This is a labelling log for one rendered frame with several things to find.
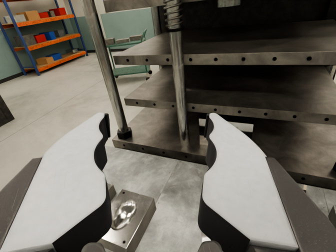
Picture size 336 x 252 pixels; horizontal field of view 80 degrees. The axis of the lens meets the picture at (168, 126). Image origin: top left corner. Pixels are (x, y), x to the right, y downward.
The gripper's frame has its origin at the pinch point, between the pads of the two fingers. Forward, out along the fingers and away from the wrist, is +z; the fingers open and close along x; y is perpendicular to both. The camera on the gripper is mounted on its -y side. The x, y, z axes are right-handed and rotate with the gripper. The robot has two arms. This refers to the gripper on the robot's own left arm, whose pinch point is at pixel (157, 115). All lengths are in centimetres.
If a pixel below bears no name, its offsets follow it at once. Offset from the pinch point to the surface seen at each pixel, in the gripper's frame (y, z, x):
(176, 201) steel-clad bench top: 65, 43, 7
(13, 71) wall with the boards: 189, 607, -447
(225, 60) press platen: 16, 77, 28
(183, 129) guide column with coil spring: 54, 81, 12
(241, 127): 47, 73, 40
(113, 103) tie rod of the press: 46, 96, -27
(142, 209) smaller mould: 60, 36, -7
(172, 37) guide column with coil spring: 8, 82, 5
